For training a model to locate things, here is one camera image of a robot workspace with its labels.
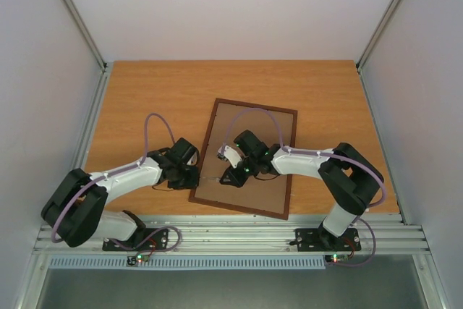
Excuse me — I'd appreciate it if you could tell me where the right aluminium corner post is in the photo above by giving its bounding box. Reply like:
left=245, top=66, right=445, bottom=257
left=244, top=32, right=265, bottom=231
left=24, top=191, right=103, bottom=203
left=356, top=0, right=426, bottom=71

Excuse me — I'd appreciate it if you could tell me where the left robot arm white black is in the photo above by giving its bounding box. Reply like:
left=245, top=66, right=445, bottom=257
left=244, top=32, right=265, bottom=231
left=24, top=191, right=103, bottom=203
left=41, top=137, right=200, bottom=250

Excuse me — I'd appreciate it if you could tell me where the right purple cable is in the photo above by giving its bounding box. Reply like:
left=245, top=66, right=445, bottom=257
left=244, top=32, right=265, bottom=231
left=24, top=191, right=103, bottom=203
left=221, top=106, right=385, bottom=267

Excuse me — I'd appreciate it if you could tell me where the brown wooden picture frame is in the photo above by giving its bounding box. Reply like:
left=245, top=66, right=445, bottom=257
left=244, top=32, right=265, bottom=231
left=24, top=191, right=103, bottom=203
left=188, top=97, right=298, bottom=221

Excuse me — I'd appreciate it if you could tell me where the left small circuit board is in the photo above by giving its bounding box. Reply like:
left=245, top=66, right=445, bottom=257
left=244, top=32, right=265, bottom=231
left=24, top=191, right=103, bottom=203
left=126, top=255, right=150, bottom=266

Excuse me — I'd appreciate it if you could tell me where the grey slotted cable duct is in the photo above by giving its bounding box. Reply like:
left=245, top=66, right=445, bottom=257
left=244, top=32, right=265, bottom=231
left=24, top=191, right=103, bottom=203
left=48, top=255, right=326, bottom=271

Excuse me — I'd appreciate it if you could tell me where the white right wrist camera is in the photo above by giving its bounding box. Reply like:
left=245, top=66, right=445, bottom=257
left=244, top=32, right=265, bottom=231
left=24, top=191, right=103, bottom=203
left=217, top=145, right=242, bottom=169

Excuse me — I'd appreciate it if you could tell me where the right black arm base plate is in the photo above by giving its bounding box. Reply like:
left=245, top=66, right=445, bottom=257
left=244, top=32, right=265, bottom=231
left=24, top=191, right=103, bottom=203
left=291, top=228, right=362, bottom=252

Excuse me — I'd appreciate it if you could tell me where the left aluminium corner post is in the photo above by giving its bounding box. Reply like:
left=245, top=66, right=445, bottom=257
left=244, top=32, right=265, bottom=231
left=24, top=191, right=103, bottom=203
left=41, top=0, right=109, bottom=71

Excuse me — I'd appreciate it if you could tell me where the aluminium rail base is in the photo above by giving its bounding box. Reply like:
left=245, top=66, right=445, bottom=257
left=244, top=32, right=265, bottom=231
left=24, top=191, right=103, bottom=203
left=32, top=214, right=431, bottom=255

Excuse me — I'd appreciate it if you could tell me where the small circuit board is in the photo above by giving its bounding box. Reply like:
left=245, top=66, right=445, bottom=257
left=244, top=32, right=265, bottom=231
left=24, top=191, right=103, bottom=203
left=325, top=253, right=354, bottom=264
left=126, top=255, right=150, bottom=266

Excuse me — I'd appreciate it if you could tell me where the right small circuit board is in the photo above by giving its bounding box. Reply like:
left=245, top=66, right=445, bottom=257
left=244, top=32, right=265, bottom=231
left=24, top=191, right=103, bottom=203
left=325, top=253, right=354, bottom=264

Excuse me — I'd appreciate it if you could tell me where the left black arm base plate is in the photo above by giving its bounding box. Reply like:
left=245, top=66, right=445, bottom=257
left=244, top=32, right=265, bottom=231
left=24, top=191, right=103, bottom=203
left=102, top=228, right=169, bottom=252

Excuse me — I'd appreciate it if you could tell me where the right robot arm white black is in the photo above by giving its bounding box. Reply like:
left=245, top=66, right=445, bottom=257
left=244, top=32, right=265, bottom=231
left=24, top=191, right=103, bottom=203
left=217, top=130, right=386, bottom=250

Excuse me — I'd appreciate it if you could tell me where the aluminium corner post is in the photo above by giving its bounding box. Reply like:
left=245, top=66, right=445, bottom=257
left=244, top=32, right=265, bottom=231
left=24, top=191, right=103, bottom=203
left=41, top=0, right=109, bottom=71
left=356, top=0, right=426, bottom=71

